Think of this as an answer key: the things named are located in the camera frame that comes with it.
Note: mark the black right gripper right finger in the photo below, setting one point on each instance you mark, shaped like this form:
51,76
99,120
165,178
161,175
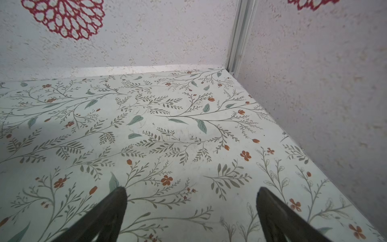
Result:
280,224

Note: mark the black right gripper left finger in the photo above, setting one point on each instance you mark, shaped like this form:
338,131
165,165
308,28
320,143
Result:
100,224

